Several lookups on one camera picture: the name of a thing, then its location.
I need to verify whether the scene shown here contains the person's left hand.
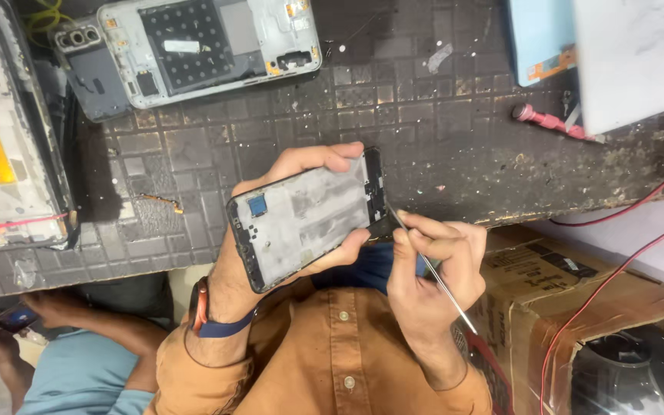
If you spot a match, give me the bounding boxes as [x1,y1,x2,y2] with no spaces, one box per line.
[210,141,371,316]

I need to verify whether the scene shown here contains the person's right hand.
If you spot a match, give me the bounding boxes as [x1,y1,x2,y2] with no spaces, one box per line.
[386,210,489,347]

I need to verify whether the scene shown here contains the black phone frame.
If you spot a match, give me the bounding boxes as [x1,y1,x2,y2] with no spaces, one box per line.
[226,146,392,295]

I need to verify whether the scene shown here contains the blue trousers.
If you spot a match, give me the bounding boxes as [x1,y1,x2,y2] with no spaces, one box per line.
[308,242,432,296]

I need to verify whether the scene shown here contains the orange button shirt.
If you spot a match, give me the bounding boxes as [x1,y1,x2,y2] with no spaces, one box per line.
[144,276,494,415]

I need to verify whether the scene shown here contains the brown cardboard carton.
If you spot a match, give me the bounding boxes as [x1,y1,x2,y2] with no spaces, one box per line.
[463,224,664,415]

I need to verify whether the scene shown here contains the grey gridded work mat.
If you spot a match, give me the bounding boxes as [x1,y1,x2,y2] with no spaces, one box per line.
[0,0,664,304]

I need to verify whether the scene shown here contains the black glossy appliance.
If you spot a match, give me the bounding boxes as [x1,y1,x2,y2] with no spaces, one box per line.
[571,324,664,415]

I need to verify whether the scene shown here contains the thin pink strip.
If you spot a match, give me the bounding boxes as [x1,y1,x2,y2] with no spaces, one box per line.
[0,212,71,235]

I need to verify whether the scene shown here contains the grey phone back cover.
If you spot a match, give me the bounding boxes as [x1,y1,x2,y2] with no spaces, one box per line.
[48,16,137,123]

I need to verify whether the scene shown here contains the white tape scrap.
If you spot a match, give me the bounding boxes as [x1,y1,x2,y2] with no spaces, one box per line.
[426,43,454,75]

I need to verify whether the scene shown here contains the light blue phone panel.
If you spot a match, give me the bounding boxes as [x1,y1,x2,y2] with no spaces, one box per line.
[505,0,578,88]

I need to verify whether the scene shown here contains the white flat panel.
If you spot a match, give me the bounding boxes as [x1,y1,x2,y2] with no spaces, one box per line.
[571,0,664,137]

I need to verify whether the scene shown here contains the orange smartwatch with blue strap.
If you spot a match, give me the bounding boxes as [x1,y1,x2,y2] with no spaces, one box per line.
[188,276,258,340]

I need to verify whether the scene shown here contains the small orange flex cable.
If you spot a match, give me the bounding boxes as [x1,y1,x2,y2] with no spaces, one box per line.
[138,193,184,215]

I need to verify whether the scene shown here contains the red wire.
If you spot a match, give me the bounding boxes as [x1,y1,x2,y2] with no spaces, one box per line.
[539,204,664,415]
[548,101,664,227]

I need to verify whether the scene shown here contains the pink handled tool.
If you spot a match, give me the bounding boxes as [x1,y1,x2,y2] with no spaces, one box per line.
[511,103,606,145]

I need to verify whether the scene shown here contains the white phone middle frame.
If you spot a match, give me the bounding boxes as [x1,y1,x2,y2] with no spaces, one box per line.
[97,0,323,110]

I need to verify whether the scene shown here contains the yellow-green wire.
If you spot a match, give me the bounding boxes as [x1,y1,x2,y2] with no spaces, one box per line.
[23,0,75,48]

